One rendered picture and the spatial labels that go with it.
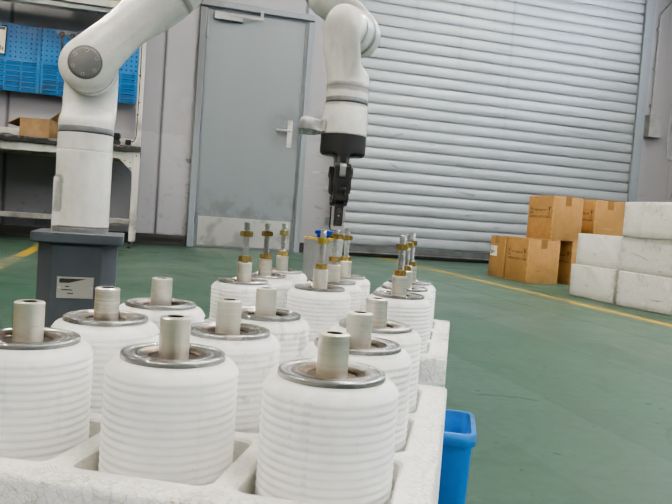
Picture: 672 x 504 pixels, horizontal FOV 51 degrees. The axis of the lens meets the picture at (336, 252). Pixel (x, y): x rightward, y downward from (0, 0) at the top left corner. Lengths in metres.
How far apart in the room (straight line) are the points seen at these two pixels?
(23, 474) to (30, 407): 0.05
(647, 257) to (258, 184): 3.59
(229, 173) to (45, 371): 5.78
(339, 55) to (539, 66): 6.24
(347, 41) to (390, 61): 5.55
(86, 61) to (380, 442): 0.94
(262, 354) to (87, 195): 0.72
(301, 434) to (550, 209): 4.59
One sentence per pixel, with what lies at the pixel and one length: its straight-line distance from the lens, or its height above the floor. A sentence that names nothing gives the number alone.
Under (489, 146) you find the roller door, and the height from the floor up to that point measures 1.12.
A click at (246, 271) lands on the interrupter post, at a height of 0.27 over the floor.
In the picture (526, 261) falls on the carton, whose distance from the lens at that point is 4.92.
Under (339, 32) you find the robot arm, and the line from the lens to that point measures 1.16.
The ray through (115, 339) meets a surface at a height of 0.24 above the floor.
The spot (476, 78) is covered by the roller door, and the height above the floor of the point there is 1.75.
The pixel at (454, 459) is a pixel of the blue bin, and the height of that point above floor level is 0.09.
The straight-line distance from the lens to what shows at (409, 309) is 1.00.
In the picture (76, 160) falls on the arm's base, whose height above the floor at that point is 0.42.
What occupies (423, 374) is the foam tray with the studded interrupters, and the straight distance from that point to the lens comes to 0.98.
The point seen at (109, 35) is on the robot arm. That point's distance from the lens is 1.29.
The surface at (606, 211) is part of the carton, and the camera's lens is 5.25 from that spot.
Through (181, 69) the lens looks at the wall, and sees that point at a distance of 6.35.
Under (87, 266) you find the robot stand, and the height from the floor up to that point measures 0.25.
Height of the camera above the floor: 0.36
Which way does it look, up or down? 3 degrees down
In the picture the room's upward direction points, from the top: 4 degrees clockwise
